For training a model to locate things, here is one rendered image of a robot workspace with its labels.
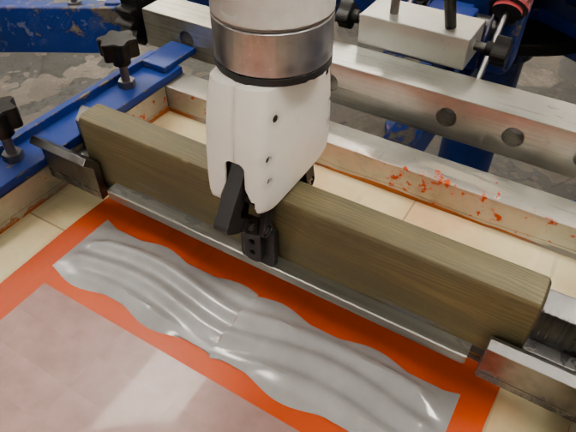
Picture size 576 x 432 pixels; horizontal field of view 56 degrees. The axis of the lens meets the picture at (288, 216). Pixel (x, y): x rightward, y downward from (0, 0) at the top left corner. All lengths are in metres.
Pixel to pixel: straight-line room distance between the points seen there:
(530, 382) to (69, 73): 2.70
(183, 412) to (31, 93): 2.49
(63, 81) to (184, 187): 2.41
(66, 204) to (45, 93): 2.21
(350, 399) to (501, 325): 0.12
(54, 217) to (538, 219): 0.46
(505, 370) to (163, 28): 0.57
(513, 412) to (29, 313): 0.39
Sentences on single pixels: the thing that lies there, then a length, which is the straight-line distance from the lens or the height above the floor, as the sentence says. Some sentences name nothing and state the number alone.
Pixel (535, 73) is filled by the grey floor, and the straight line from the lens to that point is 2.98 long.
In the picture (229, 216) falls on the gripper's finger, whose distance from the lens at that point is 0.37.
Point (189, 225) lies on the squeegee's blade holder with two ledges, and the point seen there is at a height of 0.99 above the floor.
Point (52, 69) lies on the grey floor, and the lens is 2.99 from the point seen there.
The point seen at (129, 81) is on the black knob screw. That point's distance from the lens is 0.67.
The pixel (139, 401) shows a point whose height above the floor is 0.96.
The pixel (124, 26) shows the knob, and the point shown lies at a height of 1.02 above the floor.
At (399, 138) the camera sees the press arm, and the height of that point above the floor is 0.92.
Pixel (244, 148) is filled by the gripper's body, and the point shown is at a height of 1.13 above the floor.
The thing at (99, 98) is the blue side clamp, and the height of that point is 1.00.
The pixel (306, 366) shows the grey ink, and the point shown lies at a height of 0.96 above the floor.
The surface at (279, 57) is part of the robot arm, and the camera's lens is 0.32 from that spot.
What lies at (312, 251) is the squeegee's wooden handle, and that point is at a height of 1.02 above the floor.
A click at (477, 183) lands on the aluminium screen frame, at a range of 0.56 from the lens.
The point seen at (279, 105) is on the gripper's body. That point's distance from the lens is 0.34.
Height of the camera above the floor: 1.33
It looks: 44 degrees down
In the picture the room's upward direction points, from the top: straight up
